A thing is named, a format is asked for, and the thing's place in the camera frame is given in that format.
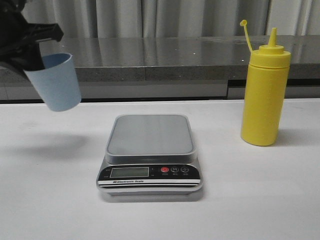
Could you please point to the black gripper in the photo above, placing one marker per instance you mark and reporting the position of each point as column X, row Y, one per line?
column 13, row 27

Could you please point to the light blue plastic cup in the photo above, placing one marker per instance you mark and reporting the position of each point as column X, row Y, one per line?
column 57, row 84

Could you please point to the yellow squeeze bottle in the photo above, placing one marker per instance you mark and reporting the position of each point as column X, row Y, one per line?
column 266, row 82

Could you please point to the silver electronic kitchen scale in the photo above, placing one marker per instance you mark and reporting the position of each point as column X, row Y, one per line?
column 150, row 154

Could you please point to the grey curtain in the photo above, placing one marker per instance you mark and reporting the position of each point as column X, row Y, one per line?
column 175, row 18

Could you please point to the grey stone counter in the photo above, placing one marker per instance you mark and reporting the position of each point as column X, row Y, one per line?
column 166, row 69

